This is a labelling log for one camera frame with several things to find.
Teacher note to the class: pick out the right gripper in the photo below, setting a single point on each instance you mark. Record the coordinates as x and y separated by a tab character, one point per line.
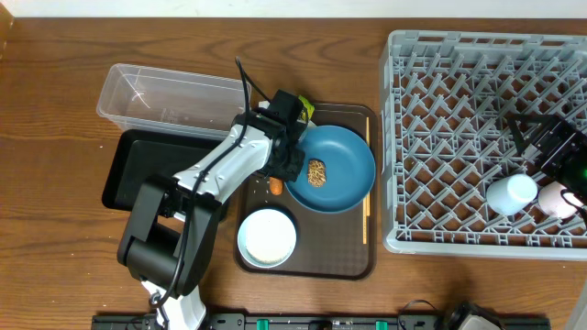
571	138

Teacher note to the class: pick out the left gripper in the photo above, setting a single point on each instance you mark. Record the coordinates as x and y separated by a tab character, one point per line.
295	169

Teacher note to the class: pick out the light blue cup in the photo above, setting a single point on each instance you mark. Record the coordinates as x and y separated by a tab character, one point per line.
510	195

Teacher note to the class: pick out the pink cup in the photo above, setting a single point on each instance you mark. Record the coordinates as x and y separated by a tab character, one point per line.
551	202

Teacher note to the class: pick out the dark blue plate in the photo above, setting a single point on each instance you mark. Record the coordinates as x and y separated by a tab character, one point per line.
349	167

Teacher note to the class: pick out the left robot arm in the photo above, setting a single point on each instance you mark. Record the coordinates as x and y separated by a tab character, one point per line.
170	234

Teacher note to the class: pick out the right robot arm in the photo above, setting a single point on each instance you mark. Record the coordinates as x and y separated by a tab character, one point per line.
577	189

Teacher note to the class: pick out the grey dishwasher rack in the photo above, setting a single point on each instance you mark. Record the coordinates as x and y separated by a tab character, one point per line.
446	97

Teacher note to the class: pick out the orange carrot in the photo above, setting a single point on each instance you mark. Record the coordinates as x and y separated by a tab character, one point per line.
276	186

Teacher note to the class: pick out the brown food piece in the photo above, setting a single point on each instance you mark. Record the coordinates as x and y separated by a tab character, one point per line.
316	173

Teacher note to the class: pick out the crumpled snack wrapper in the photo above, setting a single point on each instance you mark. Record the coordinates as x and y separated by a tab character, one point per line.
305	118

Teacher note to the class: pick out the light blue rice bowl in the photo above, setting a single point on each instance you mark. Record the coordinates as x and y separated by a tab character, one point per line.
266	238

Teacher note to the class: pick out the wooden chopsticks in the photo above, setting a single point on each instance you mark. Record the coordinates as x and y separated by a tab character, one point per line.
367	200

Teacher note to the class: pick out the brown serving tray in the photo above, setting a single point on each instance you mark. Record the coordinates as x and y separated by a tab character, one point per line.
328	245

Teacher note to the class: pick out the black plastic tray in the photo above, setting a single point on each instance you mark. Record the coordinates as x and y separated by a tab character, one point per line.
141	154

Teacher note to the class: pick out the clear plastic bin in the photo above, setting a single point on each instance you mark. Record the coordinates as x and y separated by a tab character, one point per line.
171	102

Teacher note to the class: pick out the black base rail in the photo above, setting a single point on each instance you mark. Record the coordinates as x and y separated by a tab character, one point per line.
237	321

